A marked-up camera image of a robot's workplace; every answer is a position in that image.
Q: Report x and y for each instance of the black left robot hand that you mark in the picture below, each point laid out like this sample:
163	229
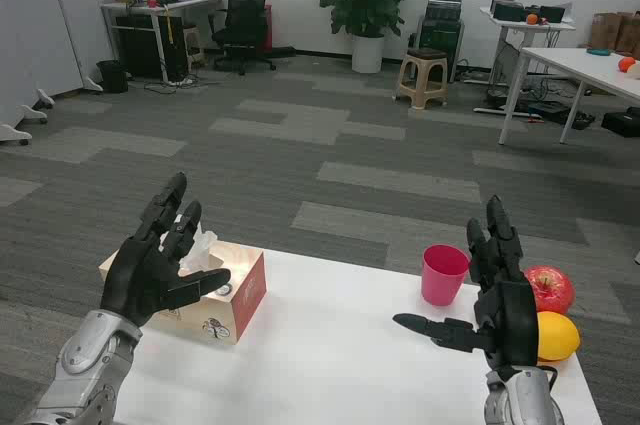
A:
140	275

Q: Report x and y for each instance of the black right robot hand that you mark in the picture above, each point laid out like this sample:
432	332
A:
515	315

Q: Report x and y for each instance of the beige tissue box red sides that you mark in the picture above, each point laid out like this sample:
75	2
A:
245	295

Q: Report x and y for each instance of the black flat box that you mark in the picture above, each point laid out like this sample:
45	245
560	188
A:
550	112

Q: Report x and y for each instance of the red apple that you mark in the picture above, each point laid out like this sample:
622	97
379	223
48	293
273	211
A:
552	290

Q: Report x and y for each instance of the yellow lemon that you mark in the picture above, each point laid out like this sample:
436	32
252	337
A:
557	337

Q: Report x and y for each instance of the pink plastic cup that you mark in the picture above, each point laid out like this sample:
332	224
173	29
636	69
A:
440	285

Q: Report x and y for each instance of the white power strip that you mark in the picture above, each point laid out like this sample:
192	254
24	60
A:
180	80

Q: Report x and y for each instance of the black trash bin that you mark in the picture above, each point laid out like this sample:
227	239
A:
112	76

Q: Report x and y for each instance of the black case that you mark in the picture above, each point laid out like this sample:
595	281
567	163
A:
622	124

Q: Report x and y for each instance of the black cabinet under desk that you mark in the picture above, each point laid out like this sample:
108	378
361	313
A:
140	50

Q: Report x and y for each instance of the small beige stool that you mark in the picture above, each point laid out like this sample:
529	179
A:
194	40

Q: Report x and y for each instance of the long white table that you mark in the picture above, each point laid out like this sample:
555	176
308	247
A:
575	62

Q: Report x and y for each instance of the beige plastic stool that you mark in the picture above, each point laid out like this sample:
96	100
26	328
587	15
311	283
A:
422	56

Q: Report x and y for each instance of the teal flat object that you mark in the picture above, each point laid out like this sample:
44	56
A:
598	51

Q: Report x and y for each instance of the black equipment rack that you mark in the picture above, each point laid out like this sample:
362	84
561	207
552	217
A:
440	45

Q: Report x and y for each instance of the black office chair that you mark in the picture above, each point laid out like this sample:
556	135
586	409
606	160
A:
245	0

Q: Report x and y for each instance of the orange ball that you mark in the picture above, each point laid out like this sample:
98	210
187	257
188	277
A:
531	19

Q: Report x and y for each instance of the brown paper bag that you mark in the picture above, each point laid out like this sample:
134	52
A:
630	35
605	32

